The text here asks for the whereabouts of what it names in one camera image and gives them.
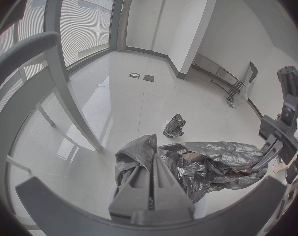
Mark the white trash bin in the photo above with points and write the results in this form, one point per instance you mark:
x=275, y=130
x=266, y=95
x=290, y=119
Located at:
x=203, y=210

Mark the metal frame table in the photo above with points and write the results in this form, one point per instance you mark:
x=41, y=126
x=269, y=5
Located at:
x=234, y=92

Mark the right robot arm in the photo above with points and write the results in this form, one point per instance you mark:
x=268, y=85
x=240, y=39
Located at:
x=289, y=82

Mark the black plastic bag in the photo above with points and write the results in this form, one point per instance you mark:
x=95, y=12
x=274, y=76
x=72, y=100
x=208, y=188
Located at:
x=213, y=156

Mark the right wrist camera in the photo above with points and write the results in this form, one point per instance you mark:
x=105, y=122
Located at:
x=267, y=126

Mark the grey padded chair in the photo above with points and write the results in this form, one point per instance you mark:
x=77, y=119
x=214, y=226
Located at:
x=23, y=45

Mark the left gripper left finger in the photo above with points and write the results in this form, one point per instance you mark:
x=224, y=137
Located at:
x=129, y=198

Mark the black plastic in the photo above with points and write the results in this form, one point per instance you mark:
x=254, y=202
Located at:
x=173, y=128

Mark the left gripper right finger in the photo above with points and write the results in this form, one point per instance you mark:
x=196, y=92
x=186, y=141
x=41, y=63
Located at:
x=173, y=198

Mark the grey curtain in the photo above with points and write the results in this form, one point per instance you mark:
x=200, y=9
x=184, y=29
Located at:
x=123, y=28

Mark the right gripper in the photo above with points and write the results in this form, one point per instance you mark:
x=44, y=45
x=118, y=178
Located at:
x=289, y=149

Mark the window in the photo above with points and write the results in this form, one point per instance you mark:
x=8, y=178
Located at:
x=85, y=21

